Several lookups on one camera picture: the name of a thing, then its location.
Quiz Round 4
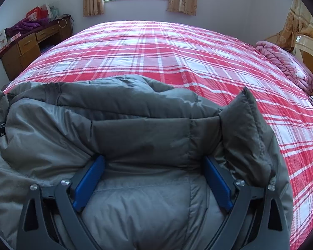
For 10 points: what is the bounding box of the red white plaid bed sheet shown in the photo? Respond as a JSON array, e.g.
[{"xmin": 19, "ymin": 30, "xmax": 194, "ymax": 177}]
[{"xmin": 8, "ymin": 21, "xmax": 313, "ymax": 249}]

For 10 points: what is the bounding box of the grey puffer down jacket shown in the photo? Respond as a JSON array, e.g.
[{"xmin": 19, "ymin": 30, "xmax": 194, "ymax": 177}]
[{"xmin": 0, "ymin": 75, "xmax": 293, "ymax": 249}]

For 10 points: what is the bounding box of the red gift bag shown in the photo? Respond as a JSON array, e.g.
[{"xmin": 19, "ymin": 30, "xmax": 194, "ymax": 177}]
[{"xmin": 26, "ymin": 7, "xmax": 48, "ymax": 21}]

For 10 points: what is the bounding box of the purple cloth on desk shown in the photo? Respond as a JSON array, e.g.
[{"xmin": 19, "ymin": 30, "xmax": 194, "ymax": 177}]
[{"xmin": 5, "ymin": 18, "xmax": 49, "ymax": 37}]

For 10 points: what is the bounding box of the yellow curtain by headboard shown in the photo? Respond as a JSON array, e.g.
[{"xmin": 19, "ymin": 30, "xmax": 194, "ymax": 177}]
[{"xmin": 266, "ymin": 0, "xmax": 313, "ymax": 51}]

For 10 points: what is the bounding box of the pink folded quilt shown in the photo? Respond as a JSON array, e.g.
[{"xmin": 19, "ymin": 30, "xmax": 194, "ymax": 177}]
[{"xmin": 255, "ymin": 41, "xmax": 313, "ymax": 95}]

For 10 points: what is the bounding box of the brown wooden desk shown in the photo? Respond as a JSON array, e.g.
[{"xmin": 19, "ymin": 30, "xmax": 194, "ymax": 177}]
[{"xmin": 0, "ymin": 14, "xmax": 73, "ymax": 81}]

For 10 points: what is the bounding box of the white red box on desk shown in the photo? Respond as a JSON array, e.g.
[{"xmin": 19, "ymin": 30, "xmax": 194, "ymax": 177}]
[{"xmin": 0, "ymin": 29, "xmax": 7, "ymax": 50}]

